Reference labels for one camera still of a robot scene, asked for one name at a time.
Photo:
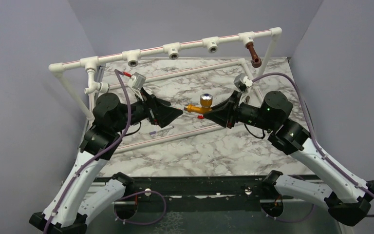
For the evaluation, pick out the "brown water faucet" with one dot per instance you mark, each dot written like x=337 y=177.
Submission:
x=255 y=59

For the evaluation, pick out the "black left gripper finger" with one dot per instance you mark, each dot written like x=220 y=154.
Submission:
x=165 y=106
x=166 y=118

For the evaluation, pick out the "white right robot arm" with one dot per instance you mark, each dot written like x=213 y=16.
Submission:
x=346 y=197

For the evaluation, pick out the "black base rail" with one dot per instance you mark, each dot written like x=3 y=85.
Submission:
x=197 y=194

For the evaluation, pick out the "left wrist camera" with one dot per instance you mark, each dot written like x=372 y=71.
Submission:
x=136 y=83

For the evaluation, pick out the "white PVC pipe frame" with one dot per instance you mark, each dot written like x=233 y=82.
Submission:
x=164 y=62

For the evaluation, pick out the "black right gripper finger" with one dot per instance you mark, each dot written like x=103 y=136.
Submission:
x=230 y=103
x=220 y=117

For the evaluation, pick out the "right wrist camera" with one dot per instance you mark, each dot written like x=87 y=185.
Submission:
x=243 y=83

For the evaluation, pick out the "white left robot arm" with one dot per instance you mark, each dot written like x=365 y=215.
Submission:
x=71 y=212

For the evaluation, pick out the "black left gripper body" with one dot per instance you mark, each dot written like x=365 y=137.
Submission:
x=152 y=115

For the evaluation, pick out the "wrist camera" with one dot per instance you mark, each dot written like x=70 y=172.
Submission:
x=243 y=83
x=136 y=83

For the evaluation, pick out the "purple capped white stick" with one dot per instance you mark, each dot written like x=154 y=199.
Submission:
x=161 y=130

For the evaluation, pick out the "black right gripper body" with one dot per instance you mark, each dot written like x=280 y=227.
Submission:
x=233 y=114

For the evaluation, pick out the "orange water faucet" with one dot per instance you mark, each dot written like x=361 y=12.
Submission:
x=206 y=101

